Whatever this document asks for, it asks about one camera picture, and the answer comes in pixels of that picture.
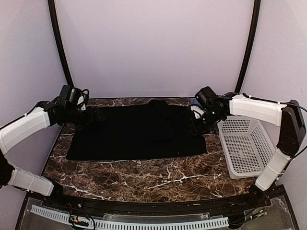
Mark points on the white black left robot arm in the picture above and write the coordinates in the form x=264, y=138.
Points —
x=68, y=107

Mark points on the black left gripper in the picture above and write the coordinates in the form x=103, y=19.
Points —
x=91, y=120

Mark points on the black left corner post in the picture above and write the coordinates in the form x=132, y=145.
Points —
x=59, y=43

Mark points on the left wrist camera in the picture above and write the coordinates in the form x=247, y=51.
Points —
x=83, y=100

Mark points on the blue checkered shirt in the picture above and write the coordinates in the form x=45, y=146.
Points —
x=194, y=101

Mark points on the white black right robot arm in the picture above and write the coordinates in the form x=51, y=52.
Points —
x=283, y=122

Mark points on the black front table rail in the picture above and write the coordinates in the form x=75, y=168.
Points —
x=233, y=205

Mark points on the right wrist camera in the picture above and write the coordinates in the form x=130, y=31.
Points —
x=198, y=112

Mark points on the black right corner post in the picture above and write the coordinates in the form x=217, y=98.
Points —
x=249, y=45

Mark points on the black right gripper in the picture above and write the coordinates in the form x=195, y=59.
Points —
x=196, y=130

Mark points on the black garment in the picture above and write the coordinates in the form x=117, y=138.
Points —
x=139, y=132

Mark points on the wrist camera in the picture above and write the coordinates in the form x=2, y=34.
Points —
x=198, y=112
x=83, y=100

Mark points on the white plastic laundry basket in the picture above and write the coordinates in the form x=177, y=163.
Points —
x=246, y=145

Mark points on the white slotted cable duct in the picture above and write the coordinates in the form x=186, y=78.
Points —
x=132, y=222

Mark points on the black corner post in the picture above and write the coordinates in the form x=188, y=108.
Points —
x=249, y=45
x=59, y=43

